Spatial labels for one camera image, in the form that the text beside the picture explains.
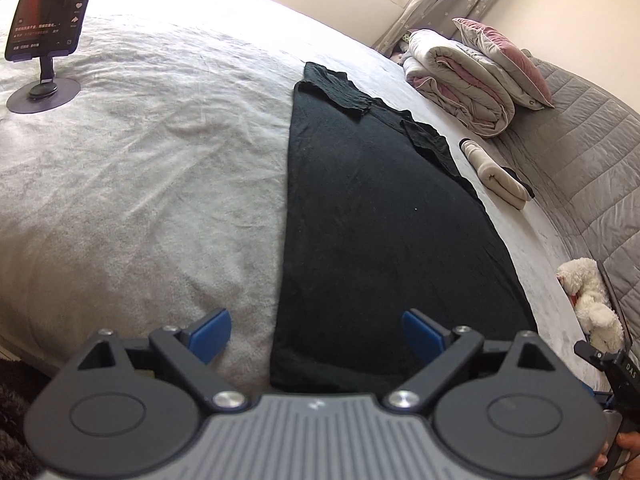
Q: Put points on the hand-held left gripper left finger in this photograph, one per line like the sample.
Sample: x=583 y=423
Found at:
x=212 y=332

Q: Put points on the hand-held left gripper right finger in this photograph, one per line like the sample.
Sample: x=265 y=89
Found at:
x=425 y=332

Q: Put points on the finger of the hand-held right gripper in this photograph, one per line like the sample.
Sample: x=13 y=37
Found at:
x=595 y=355

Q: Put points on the black shirt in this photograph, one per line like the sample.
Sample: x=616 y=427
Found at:
x=380 y=220

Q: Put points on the person's right hand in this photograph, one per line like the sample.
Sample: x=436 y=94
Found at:
x=631 y=447

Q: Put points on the white plush toy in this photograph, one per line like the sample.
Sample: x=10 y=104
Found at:
x=590 y=290

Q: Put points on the folded beige navy garment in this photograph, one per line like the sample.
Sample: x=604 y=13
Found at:
x=500 y=180

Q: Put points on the dark shaggy rug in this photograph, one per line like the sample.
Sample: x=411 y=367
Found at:
x=15 y=410

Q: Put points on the folded grey pink quilt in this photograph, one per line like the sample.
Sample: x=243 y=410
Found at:
x=460 y=85

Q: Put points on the small lilac cloth pile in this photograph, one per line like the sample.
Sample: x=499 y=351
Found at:
x=402 y=52

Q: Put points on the pink grey pillow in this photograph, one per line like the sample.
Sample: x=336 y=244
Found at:
x=510 y=55

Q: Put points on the round grey phone stand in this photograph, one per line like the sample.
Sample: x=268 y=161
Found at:
x=45 y=95

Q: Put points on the smartphone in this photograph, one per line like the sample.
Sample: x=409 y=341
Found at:
x=50 y=5

